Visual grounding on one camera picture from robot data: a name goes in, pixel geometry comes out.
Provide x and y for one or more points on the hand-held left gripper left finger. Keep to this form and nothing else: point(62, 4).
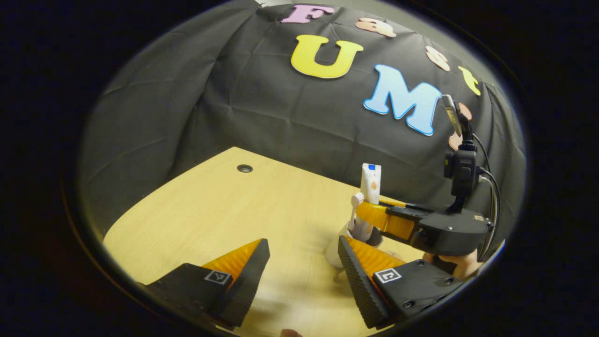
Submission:
point(248, 285)

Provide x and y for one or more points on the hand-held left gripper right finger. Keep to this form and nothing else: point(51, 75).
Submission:
point(355, 290)

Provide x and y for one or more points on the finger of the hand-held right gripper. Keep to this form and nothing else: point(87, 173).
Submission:
point(398, 204)
point(388, 219)

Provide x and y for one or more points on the white toothpaste tube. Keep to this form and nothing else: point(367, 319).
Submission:
point(369, 180)

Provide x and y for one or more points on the light wooden desktop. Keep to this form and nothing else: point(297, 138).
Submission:
point(224, 210)

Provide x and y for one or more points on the black backdrop cloth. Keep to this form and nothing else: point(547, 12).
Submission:
point(187, 93)

